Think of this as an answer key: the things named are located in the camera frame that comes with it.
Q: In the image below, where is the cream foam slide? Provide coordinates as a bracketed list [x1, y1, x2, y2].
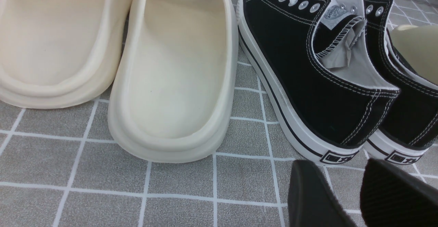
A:
[0, 0, 132, 109]
[107, 0, 239, 163]

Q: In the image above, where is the black canvas sneaker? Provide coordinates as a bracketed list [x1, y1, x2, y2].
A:
[317, 0, 438, 165]
[236, 0, 400, 165]

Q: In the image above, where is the olive foam slide left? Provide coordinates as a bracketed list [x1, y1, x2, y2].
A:
[390, 25, 438, 84]

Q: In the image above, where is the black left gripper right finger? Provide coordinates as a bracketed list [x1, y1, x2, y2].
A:
[360, 158, 438, 227]

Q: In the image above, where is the cream foam slide inner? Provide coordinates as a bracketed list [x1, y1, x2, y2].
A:
[107, 0, 239, 163]

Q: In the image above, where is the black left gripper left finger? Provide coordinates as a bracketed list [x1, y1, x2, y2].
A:
[288, 160, 356, 227]

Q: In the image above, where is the cream foam slide outer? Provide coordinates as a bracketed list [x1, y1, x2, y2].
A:
[0, 0, 132, 109]

